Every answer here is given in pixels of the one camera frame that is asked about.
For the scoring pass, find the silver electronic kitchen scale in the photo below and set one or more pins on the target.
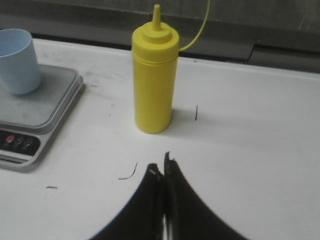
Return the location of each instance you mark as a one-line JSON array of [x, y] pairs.
[[29, 122]]

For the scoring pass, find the grey stone counter ledge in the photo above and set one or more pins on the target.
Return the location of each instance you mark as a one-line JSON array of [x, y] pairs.
[[271, 33]]

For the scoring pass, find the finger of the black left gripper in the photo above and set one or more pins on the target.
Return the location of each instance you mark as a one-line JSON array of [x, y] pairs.
[[187, 217], [142, 218]]

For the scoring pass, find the yellow squeeze bottle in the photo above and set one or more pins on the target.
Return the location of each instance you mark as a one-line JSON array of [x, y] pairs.
[[155, 50]]

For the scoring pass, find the light blue plastic cup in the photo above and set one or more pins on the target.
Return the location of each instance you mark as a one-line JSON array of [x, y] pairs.
[[19, 69]]

